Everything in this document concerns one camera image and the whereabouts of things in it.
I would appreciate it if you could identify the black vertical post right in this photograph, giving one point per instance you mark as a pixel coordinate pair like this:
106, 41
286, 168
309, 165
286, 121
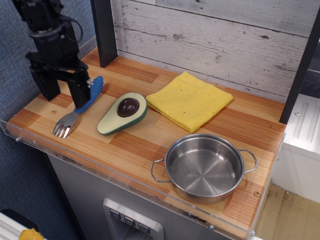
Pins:
303, 67

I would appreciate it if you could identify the stainless steel pot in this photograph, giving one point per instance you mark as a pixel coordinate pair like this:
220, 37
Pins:
204, 168

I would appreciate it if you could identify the black vertical post left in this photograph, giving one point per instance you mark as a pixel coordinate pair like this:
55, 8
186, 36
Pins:
104, 31

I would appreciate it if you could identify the blue handled metal fork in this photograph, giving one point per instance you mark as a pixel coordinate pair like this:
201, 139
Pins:
65, 124

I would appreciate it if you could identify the black vertical post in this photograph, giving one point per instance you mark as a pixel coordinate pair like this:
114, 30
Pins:
303, 67
104, 31

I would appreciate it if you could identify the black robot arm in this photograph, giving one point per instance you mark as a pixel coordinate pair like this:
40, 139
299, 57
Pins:
40, 14

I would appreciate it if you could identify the white appliance at right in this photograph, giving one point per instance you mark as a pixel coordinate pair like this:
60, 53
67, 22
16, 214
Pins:
297, 167

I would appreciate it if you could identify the clear acrylic table guard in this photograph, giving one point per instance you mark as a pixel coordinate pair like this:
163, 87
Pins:
249, 121

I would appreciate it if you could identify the toy avocado half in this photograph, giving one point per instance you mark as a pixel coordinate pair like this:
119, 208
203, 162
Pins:
126, 111

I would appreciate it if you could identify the yellow tape object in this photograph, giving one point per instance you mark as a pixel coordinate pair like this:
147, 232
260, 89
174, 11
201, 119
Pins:
30, 234

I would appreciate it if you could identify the yellow folded towel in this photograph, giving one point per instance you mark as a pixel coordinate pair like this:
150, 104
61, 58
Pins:
188, 101

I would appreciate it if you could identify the grey cabinet with dispenser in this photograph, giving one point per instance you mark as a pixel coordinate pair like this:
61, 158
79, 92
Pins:
108, 209

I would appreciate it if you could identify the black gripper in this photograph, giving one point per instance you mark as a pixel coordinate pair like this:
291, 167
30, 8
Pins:
56, 59

